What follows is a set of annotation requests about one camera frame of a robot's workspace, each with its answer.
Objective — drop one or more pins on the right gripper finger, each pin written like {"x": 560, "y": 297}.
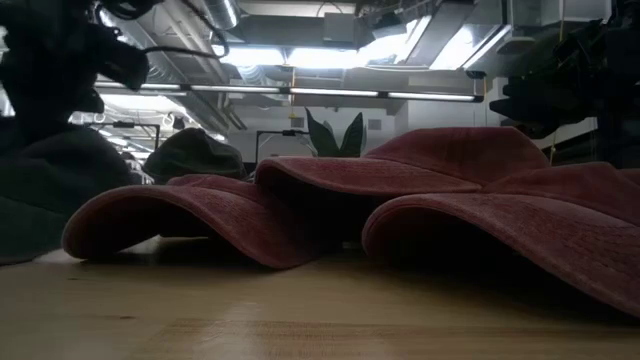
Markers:
{"x": 517, "y": 112}

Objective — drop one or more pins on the red baseball cap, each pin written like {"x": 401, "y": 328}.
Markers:
{"x": 525, "y": 230}
{"x": 400, "y": 160}
{"x": 200, "y": 215}

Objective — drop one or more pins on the grey-green baseball cap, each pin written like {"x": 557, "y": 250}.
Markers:
{"x": 195, "y": 152}
{"x": 55, "y": 190}

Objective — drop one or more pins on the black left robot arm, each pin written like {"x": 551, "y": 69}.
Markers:
{"x": 30, "y": 15}

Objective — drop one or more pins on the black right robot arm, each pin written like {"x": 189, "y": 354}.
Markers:
{"x": 620, "y": 75}

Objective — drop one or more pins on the ceiling light panel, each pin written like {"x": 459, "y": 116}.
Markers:
{"x": 300, "y": 57}
{"x": 465, "y": 47}

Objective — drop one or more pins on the black pipe stand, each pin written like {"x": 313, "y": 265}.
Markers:
{"x": 122, "y": 124}
{"x": 282, "y": 132}

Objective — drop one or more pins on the green snake plant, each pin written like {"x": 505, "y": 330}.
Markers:
{"x": 322, "y": 137}

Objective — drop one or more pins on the silver air duct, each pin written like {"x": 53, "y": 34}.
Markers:
{"x": 222, "y": 12}

